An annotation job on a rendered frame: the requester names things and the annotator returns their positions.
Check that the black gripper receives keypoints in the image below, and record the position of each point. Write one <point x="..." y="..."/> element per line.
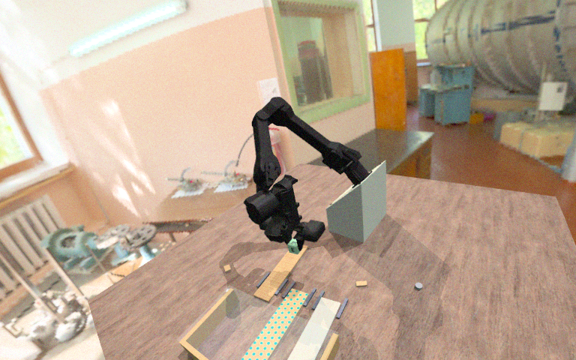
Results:
<point x="306" y="231"/>

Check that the light green labelled cube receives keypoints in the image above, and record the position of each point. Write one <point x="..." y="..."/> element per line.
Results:
<point x="293" y="247"/>

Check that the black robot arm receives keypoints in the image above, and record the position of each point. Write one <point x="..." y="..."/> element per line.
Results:
<point x="265" y="203"/>

